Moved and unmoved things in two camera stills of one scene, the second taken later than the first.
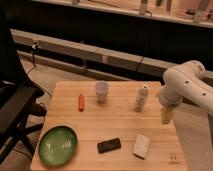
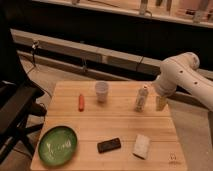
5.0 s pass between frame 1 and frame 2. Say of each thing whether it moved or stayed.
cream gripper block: moved
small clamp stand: stayed
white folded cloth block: stayed
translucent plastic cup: stayed
